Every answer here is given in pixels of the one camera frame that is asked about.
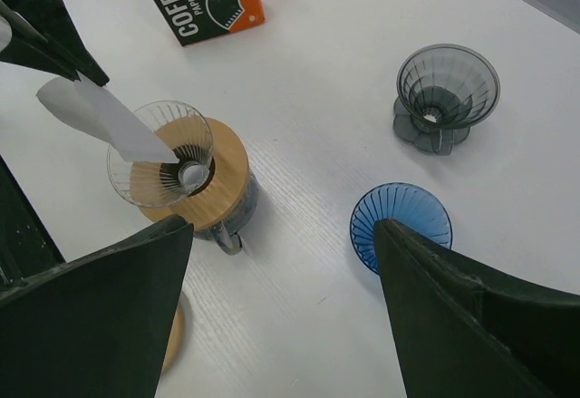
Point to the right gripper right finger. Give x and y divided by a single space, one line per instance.
465 329

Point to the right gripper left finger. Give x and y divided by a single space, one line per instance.
97 326

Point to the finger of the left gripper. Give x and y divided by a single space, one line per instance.
23 45
52 20

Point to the white paper coffee filter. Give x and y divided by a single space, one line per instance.
94 110

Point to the blue plastic dripper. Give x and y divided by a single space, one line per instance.
409 204

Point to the grey glass carafe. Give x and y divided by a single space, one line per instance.
226 233

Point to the grey plastic dripper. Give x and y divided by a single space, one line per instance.
443 90

